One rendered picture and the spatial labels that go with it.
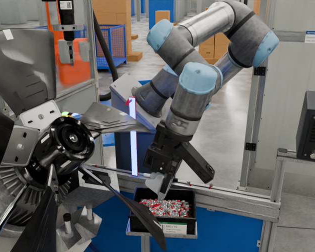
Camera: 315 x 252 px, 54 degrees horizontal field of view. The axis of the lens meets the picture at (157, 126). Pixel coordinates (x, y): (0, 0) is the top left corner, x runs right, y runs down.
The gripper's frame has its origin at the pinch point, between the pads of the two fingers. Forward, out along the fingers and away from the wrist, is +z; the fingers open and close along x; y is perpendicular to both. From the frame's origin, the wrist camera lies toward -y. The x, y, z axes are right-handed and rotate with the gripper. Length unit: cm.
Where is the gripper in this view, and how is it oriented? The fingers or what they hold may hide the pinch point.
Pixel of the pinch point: (162, 197)
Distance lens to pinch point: 83.0
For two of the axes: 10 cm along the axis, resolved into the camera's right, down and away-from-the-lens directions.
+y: -9.0, -3.9, 1.8
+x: -3.3, 3.4, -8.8
